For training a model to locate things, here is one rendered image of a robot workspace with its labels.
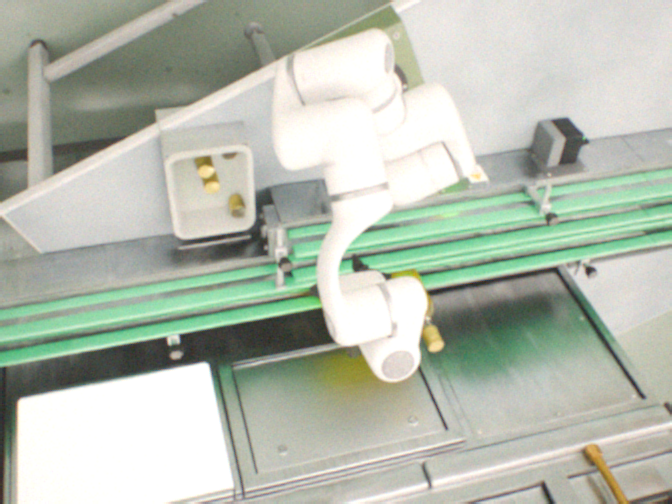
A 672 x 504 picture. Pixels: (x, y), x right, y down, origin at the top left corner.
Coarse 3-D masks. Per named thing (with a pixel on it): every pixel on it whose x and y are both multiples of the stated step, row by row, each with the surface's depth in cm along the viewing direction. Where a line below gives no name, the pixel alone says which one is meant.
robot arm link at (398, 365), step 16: (384, 288) 106; (400, 288) 106; (416, 288) 106; (400, 304) 105; (416, 304) 105; (400, 320) 105; (416, 320) 106; (400, 336) 108; (416, 336) 108; (368, 352) 110; (384, 352) 108; (400, 352) 108; (416, 352) 109; (384, 368) 109; (400, 368) 110
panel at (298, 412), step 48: (96, 384) 165; (240, 384) 167; (288, 384) 167; (336, 384) 168; (384, 384) 168; (432, 384) 168; (240, 432) 157; (288, 432) 159; (336, 432) 159; (384, 432) 160; (432, 432) 160; (240, 480) 151; (288, 480) 150
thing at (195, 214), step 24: (240, 144) 152; (168, 168) 150; (192, 168) 161; (216, 168) 163; (240, 168) 163; (168, 192) 155; (192, 192) 165; (240, 192) 168; (192, 216) 167; (216, 216) 168
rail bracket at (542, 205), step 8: (520, 184) 176; (528, 184) 175; (536, 184) 175; (528, 192) 175; (536, 192) 174; (544, 192) 168; (536, 200) 171; (544, 200) 170; (536, 208) 172; (544, 208) 170; (552, 216) 167; (552, 224) 168
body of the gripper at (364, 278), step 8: (360, 272) 128; (368, 272) 128; (376, 272) 128; (344, 280) 125; (352, 280) 125; (360, 280) 125; (368, 280) 125; (376, 280) 125; (384, 280) 126; (344, 288) 123; (352, 288) 123
